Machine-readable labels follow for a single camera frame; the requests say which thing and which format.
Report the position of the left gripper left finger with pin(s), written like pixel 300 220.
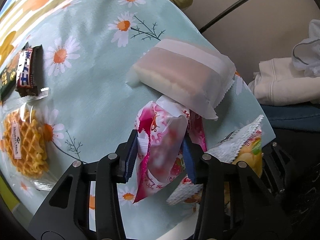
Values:
pixel 84 203

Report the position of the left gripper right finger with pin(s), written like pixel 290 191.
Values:
pixel 234 204

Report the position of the waffle cookie packet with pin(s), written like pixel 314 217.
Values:
pixel 24 146

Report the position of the pink strawberry snack packet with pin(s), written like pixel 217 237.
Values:
pixel 161 127

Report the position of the white cake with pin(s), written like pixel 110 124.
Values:
pixel 198 78

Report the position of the white fruit snack packet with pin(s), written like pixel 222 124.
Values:
pixel 243 144

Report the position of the yellow-green cardboard box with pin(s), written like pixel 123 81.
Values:
pixel 9 198

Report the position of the white clothes pile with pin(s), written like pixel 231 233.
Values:
pixel 290 80

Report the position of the dark chocolate bar packet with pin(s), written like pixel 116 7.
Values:
pixel 30 73

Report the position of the dark green snack packet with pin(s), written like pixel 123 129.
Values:
pixel 8 80

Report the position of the light blue daisy cloth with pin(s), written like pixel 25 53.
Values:
pixel 89 46

